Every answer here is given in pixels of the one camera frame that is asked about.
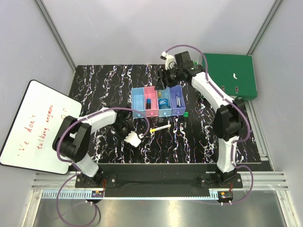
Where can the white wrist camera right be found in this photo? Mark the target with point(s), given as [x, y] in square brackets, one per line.
[169, 60]

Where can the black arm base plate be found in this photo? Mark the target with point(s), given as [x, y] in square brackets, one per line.
[157, 180]

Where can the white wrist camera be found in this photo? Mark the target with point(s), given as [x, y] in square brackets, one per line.
[133, 139]
[169, 60]

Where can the green cap grey marker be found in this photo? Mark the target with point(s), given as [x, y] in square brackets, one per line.
[185, 120]

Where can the light blue bin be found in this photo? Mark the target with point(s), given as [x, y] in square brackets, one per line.
[138, 102]
[165, 94]

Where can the yellow cap white marker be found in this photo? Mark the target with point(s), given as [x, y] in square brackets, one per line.
[160, 128]

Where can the green ring binder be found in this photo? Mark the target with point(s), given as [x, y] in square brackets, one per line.
[233, 73]

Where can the white whiteboard red writing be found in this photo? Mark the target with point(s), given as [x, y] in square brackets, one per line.
[38, 119]

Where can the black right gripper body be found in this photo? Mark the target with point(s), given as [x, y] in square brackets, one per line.
[172, 76]

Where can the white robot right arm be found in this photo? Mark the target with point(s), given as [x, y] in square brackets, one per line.
[229, 119]

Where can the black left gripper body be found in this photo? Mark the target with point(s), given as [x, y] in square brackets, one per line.
[122, 130]

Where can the purple bin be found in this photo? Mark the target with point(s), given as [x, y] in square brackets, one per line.
[177, 91]

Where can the pink bin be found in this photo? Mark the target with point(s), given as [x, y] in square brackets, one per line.
[151, 93]

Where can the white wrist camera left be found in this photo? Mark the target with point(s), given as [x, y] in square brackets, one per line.
[133, 139]

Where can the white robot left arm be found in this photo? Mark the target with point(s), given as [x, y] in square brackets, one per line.
[71, 142]

